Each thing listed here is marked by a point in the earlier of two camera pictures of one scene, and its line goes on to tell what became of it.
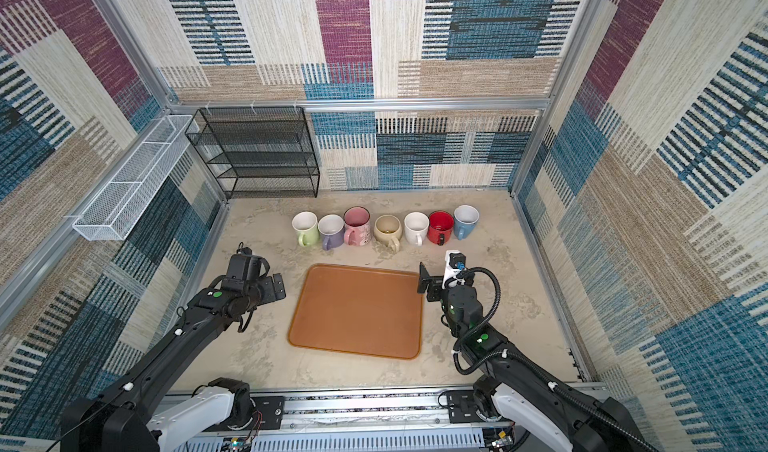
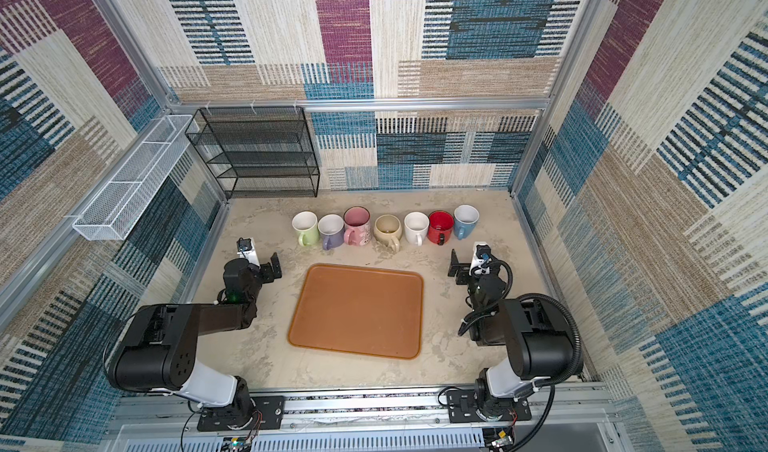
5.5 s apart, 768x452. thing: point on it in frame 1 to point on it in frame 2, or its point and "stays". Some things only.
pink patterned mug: [358, 231] stays
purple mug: [331, 231] stays
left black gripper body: [268, 291] to [266, 275]
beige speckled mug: [387, 230] stays
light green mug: [305, 224] stays
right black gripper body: [436, 283] to [464, 269]
